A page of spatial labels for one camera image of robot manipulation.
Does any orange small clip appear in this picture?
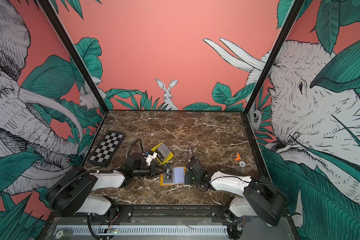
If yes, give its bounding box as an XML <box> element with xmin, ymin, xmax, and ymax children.
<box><xmin>235</xmin><ymin>153</ymin><xmax>241</xmax><ymax>161</ymax></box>

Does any small white round disc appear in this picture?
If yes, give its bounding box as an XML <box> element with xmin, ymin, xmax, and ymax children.
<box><xmin>239</xmin><ymin>161</ymin><xmax>246</xmax><ymax>168</ymax></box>

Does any stack of grey cards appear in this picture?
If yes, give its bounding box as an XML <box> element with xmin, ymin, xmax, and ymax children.
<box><xmin>155</xmin><ymin>143</ymin><xmax>173</xmax><ymax>163</ymax></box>

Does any yellow leather card holder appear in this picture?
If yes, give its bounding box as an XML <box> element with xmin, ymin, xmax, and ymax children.
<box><xmin>160</xmin><ymin>167</ymin><xmax>186</xmax><ymax>186</ymax></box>

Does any black frame post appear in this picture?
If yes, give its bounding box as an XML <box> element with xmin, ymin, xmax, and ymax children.
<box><xmin>244</xmin><ymin>0</ymin><xmax>305</xmax><ymax>116</ymax></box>
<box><xmin>38</xmin><ymin>0</ymin><xmax>109</xmax><ymax>115</ymax></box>

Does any yellow plastic card tray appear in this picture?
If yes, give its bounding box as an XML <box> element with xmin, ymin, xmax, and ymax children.
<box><xmin>152</xmin><ymin>143</ymin><xmax>174</xmax><ymax>165</ymax></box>

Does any left black frame post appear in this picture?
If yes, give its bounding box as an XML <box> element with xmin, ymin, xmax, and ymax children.
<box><xmin>38</xmin><ymin>0</ymin><xmax>109</xmax><ymax>115</ymax></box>

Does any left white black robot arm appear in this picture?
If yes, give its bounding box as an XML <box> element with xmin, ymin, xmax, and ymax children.
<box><xmin>46</xmin><ymin>153</ymin><xmax>164</xmax><ymax>221</ymax></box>

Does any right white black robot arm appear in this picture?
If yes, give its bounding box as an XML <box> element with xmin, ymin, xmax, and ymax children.
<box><xmin>186</xmin><ymin>157</ymin><xmax>287</xmax><ymax>226</ymax></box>

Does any white slotted cable duct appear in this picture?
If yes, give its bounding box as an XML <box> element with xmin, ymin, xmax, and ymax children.
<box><xmin>54</xmin><ymin>225</ymin><xmax>228</xmax><ymax>239</ymax></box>

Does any black white checkerboard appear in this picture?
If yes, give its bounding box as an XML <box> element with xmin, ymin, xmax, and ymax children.
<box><xmin>88</xmin><ymin>131</ymin><xmax>125</xmax><ymax>168</ymax></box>

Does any right black frame post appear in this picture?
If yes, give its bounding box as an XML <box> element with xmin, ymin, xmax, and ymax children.
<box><xmin>244</xmin><ymin>0</ymin><xmax>305</xmax><ymax>116</ymax></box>

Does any black front rail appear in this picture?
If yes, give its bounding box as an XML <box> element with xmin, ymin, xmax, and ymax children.
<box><xmin>47</xmin><ymin>204</ymin><xmax>289</xmax><ymax>223</ymax></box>

